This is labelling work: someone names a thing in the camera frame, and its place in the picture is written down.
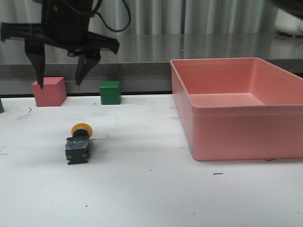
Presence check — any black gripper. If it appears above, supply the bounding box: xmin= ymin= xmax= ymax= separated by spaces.
xmin=0 ymin=0 xmax=119 ymax=89

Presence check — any yellow push button switch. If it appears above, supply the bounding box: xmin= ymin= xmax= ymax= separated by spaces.
xmin=65 ymin=122 xmax=93 ymax=165

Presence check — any pink cube block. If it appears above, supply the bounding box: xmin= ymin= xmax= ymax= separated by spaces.
xmin=31 ymin=77 xmax=67 ymax=107

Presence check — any green cube block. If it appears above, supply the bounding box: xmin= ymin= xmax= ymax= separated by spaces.
xmin=100 ymin=81 xmax=122 ymax=105

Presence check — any green block at left edge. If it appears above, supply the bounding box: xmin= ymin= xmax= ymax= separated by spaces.
xmin=0 ymin=99 xmax=4 ymax=113

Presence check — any grey counter shelf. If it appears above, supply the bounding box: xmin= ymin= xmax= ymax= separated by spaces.
xmin=0 ymin=33 xmax=303 ymax=95

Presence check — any pink plastic bin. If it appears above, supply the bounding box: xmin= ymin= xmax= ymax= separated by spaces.
xmin=170 ymin=57 xmax=303 ymax=161

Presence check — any white appliance in background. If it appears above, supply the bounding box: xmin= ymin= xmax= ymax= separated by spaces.
xmin=275 ymin=9 xmax=303 ymax=36

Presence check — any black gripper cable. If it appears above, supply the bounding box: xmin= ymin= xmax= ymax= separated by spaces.
xmin=89 ymin=0 xmax=132 ymax=33

